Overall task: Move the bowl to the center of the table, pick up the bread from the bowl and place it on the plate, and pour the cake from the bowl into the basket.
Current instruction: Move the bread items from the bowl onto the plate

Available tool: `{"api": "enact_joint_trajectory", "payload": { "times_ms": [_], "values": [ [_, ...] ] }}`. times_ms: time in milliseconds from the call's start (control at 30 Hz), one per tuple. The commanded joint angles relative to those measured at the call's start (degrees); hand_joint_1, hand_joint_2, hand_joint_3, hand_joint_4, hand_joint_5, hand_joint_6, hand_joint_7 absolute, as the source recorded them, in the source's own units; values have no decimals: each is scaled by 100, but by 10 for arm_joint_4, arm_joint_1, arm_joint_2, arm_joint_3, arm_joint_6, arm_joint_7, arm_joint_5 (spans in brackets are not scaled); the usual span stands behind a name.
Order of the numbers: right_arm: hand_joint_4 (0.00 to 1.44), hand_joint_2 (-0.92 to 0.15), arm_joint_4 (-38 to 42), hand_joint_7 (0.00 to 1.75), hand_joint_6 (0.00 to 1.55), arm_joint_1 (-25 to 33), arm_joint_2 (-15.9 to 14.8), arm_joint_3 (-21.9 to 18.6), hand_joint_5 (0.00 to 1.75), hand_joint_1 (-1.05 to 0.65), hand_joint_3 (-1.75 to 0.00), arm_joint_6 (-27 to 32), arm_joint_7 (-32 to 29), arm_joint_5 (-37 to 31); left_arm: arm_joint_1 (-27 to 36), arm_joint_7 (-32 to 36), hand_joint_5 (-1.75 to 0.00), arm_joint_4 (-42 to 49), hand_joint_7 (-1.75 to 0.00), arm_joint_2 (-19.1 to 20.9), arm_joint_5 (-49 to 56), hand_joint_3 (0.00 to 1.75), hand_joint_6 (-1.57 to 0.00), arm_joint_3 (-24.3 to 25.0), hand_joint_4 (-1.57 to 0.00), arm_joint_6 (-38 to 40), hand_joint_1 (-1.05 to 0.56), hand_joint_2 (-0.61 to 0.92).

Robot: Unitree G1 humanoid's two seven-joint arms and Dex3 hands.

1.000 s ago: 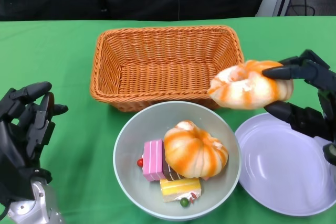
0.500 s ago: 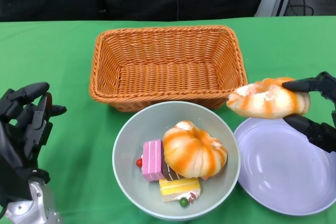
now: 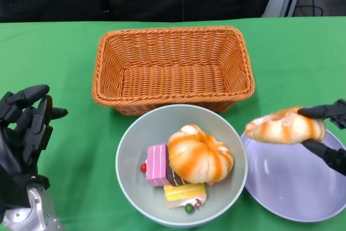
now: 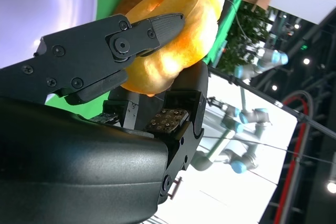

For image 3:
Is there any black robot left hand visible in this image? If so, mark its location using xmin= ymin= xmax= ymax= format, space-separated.
xmin=0 ymin=84 xmax=69 ymax=177

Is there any green tablecloth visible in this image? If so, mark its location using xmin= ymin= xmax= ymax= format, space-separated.
xmin=0 ymin=17 xmax=346 ymax=231

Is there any lavender plate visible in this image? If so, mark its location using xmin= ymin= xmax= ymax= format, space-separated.
xmin=239 ymin=127 xmax=346 ymax=222

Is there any yellow cake slice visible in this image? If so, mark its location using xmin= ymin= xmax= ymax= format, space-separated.
xmin=163 ymin=182 xmax=208 ymax=214

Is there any grey-green bowl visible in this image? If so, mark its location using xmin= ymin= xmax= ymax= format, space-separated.
xmin=115 ymin=103 xmax=248 ymax=228

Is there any orange wicker basket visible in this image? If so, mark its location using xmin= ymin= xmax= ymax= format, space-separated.
xmin=91 ymin=26 xmax=256 ymax=115

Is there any pink cake slice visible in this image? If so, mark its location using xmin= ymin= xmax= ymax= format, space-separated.
xmin=139 ymin=143 xmax=170 ymax=188

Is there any round orange striped bread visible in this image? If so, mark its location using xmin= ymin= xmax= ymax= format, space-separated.
xmin=167 ymin=124 xmax=235 ymax=187

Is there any elongated orange striped bread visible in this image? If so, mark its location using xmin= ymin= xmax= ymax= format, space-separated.
xmin=245 ymin=106 xmax=327 ymax=144

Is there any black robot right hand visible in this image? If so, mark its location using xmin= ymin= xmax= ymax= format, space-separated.
xmin=297 ymin=98 xmax=346 ymax=174

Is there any chocolate cake slice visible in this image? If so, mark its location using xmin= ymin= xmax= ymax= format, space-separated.
xmin=165 ymin=151 xmax=190 ymax=187

